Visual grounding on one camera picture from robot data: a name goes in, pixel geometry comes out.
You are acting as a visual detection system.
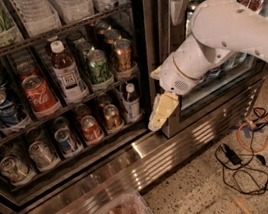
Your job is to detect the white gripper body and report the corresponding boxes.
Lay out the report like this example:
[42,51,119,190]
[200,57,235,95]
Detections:
[150,51,199,96]

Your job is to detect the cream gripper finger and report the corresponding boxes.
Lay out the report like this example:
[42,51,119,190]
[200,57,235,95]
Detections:
[148,91,179,131]

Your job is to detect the red coke can bottom shelf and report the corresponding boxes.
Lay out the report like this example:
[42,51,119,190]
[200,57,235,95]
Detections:
[80,115,104,143]

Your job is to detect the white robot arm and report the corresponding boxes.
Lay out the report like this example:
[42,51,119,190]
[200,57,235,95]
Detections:
[148,0,268,131]

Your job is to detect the small bottle bottom shelf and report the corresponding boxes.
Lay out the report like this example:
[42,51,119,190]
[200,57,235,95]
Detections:
[123,83,141,122]

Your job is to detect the gold can bottom shelf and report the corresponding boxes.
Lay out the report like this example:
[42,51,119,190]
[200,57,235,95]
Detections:
[103,104,123,130]

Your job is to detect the gold can front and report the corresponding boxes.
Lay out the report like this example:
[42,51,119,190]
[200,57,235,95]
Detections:
[113,38,133,73]

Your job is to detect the green can front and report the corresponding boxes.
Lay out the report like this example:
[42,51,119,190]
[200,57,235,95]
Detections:
[86,49,113,91]

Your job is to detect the red coke can behind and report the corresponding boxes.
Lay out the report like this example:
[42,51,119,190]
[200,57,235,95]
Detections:
[73,104,91,121]

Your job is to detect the blue pepsi can bottom shelf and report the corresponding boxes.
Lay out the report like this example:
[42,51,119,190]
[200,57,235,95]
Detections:
[54,128,82,157]

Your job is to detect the blue pepsi can shelf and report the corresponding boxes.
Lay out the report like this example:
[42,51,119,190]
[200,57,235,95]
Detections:
[0,90,29,129]
[54,128,82,157]

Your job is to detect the large red coca-cola can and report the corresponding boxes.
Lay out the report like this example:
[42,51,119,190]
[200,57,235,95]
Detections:
[22,75,61,118]

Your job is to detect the silver can bottom shelf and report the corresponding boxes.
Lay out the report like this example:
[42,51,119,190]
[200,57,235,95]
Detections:
[28,141,60,172]

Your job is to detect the silver green can bottom left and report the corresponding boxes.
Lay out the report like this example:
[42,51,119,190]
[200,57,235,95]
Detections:
[0,156,36,186]

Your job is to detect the blue pepsi can middle shelf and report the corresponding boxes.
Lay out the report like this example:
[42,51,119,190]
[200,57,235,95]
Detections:
[0,90,29,129]

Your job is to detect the iced tea bottle white cap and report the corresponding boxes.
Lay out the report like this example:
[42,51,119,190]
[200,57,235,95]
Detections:
[50,40,88,104]

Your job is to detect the orange cable loop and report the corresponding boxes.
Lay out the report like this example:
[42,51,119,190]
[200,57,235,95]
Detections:
[234,118,268,156]

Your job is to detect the black power adapter cable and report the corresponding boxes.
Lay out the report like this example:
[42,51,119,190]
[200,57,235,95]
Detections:
[208,106,268,201]

